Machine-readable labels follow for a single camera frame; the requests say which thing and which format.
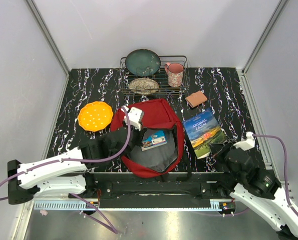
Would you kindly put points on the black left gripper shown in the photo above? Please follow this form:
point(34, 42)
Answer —
point(139, 134)

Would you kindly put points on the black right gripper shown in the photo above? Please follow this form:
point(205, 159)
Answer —
point(218, 149)

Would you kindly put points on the blue Animal Farm book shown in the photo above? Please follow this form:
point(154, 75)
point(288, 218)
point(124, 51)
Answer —
point(203, 130)

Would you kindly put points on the blue treehouse comic book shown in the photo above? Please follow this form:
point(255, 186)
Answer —
point(156, 139)

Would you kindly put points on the red backpack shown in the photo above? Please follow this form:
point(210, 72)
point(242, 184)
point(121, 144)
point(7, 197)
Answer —
point(159, 161)

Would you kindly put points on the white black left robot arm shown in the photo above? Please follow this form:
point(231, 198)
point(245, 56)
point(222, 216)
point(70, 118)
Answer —
point(25, 179)

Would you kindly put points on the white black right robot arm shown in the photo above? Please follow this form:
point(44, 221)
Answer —
point(256, 188)

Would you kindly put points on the orange dotted plate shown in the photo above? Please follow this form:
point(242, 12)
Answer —
point(95, 116)

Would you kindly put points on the pink leather wallet notebook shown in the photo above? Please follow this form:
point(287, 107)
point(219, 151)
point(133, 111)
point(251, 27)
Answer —
point(196, 99)

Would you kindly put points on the beige patterned small plate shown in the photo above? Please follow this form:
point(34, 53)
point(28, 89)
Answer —
point(143, 86)

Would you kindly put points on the dark teal plate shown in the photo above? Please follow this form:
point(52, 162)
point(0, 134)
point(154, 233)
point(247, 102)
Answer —
point(142, 62)

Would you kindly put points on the pink patterned mug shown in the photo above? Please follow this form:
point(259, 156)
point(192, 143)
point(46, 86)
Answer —
point(174, 74)

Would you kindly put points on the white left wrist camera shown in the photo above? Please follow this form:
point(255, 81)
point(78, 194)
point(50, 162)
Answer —
point(133, 116)

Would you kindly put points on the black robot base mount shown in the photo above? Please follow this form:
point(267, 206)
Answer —
point(172, 190)

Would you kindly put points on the black wire dish rack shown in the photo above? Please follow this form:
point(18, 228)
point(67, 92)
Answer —
point(126, 77)

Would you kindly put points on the aluminium frame rail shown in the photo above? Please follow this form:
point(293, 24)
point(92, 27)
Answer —
point(47, 34)

